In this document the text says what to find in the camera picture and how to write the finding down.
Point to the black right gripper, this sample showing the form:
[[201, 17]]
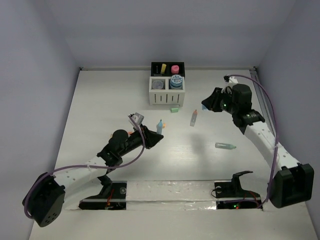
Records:
[[211, 102]]

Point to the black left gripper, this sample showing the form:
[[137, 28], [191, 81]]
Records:
[[150, 137]]

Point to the blue highlighter marker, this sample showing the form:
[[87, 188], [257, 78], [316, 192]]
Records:
[[159, 127]]

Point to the orange highlighter marker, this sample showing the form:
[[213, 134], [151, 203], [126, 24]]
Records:
[[193, 118]]

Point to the pink-capped tube of crayons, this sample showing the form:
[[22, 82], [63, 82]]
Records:
[[175, 69]]

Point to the clear jar of paperclips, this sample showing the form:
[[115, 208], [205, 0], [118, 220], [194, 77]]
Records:
[[158, 84]]

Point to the yellow marker cap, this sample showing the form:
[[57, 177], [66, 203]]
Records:
[[163, 68]]

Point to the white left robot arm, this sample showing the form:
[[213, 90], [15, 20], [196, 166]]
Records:
[[44, 201]]

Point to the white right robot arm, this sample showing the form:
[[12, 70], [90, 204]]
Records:
[[290, 182]]

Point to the green marker cap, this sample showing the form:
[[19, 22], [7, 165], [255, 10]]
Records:
[[174, 110]]

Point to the green highlighter marker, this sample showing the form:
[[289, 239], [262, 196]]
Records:
[[225, 146]]

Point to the white slotted organizer box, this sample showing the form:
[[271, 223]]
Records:
[[166, 96]]

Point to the black slotted organizer box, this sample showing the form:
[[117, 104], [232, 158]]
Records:
[[156, 68]]

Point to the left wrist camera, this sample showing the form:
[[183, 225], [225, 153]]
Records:
[[135, 119]]

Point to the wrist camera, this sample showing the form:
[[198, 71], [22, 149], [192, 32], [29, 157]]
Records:
[[230, 81], [135, 119]]

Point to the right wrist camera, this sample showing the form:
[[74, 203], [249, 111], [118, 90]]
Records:
[[230, 81]]

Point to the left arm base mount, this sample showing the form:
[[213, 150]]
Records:
[[112, 196]]

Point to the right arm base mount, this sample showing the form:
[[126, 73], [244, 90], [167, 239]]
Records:
[[229, 194]]

